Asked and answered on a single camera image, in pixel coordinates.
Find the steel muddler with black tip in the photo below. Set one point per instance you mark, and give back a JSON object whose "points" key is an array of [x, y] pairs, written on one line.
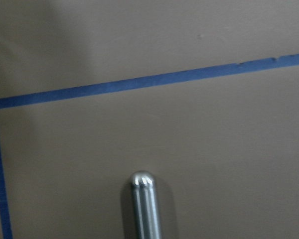
{"points": [[145, 203]]}

